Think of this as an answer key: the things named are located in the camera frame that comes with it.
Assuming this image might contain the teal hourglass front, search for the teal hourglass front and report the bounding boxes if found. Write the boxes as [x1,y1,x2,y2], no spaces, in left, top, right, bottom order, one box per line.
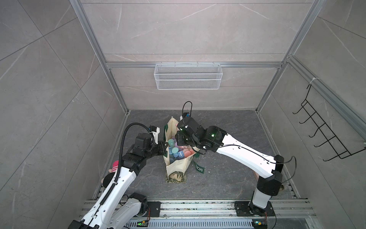
[168,139,175,148]

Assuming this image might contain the teal hourglass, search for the teal hourglass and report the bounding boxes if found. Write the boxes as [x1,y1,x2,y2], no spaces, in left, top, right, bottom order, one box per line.
[172,147,179,154]
[168,139,175,148]

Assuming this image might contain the pink hourglass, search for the pink hourglass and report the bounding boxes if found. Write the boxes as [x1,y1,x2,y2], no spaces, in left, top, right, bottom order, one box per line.
[183,149,195,158]

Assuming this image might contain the blue hourglass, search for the blue hourglass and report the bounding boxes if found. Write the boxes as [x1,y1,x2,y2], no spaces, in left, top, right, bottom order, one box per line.
[177,151,185,159]

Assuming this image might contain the cream canvas tote bag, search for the cream canvas tote bag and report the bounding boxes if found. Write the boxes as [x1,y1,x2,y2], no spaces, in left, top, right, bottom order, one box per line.
[164,117,199,183]

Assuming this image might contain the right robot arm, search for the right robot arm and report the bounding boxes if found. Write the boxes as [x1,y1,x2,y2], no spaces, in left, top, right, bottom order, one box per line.
[175,111,287,216]

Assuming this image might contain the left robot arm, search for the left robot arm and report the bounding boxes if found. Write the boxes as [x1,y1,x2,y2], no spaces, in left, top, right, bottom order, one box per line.
[69,123,168,229]

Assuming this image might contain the pink toy at left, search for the pink toy at left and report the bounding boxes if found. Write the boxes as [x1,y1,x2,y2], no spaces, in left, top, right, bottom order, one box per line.
[102,160,119,188]

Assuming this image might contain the white wire mesh basket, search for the white wire mesh basket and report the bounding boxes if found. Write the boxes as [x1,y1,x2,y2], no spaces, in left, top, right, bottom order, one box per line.
[154,64,223,90]

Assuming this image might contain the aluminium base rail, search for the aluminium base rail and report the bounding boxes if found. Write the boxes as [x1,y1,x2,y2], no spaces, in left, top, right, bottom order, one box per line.
[78,198,322,229]

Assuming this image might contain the black wire hook rack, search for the black wire hook rack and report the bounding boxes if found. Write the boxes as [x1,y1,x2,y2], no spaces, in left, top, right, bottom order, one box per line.
[292,84,366,162]

